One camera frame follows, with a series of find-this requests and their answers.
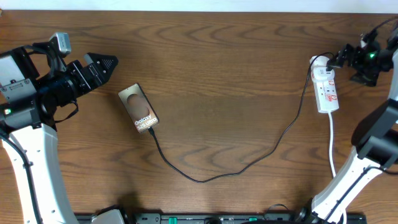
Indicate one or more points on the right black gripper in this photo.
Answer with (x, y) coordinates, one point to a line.
(356, 52)

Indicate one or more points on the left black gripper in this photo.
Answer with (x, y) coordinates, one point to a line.
(85, 79)

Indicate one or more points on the Galaxy S25 Ultra smartphone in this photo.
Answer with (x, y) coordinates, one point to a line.
(138, 107)

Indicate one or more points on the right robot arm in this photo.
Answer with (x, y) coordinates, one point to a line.
(374, 142)

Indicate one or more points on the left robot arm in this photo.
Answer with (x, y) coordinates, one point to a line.
(35, 81)

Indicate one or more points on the white power strip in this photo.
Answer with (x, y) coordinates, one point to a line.
(324, 85)

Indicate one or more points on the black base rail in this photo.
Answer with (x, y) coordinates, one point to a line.
(156, 218)

